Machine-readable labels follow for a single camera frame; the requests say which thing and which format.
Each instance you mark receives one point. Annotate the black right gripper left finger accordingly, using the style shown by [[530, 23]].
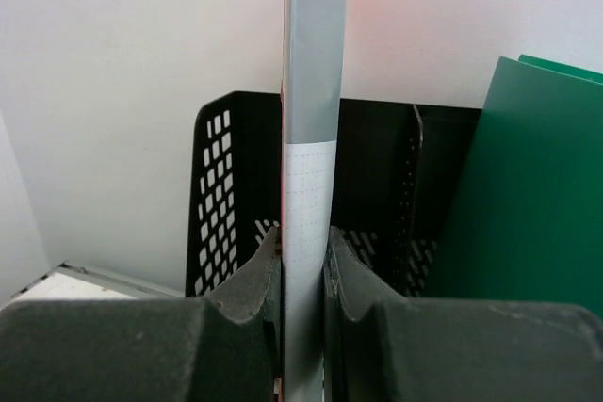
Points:
[[224, 346]]

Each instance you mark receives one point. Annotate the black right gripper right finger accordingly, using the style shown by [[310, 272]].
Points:
[[382, 346]]

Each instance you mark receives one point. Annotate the green plastic folder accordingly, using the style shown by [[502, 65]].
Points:
[[525, 222]]

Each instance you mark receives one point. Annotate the red plastic folder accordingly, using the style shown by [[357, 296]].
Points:
[[314, 32]]

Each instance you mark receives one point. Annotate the black file organizer rack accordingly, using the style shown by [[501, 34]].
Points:
[[397, 169]]

